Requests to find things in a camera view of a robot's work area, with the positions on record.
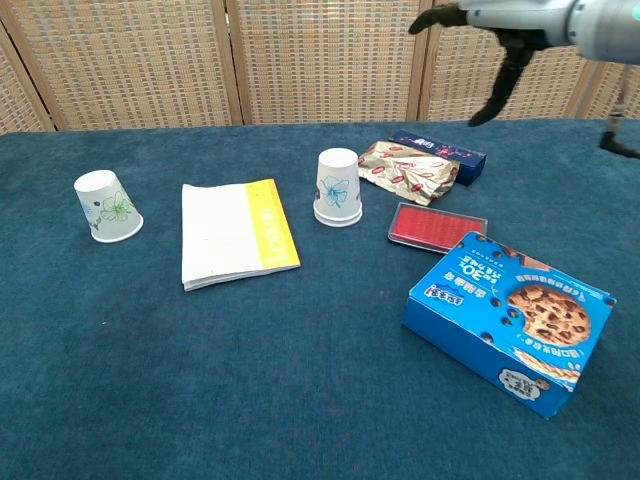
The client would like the woven folding screen panel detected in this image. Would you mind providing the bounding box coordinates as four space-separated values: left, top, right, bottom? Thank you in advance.
224 0 432 126
0 19 56 135
418 0 626 122
0 0 246 132
564 49 640 121

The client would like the dark blue long carton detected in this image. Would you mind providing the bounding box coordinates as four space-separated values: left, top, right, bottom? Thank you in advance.
388 128 488 188

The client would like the white paper cup blue flower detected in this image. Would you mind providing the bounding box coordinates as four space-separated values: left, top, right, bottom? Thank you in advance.
313 147 363 222

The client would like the red ink pad case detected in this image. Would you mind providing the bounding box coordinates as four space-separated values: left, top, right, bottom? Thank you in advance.
386 201 488 255

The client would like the blue felt table cover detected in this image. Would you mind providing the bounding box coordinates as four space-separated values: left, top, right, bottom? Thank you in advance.
0 118 640 480

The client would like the white paper cup blue print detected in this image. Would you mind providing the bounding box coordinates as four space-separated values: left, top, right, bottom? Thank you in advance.
313 209 363 229

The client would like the white paper cup green flower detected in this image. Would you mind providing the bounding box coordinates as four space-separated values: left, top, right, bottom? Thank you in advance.
73 169 145 244

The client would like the white and yellow notebook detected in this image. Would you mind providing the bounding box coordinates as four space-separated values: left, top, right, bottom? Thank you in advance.
180 178 302 293

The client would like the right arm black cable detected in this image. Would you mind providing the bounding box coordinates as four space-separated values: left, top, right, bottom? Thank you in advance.
598 62 640 161

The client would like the blue cookie box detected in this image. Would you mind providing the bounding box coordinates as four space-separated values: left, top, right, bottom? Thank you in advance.
401 230 617 420

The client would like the gold foil snack bag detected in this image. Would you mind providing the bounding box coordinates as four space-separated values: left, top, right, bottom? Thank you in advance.
357 140 461 207

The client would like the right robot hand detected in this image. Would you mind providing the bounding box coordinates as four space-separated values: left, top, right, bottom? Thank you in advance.
408 0 577 128

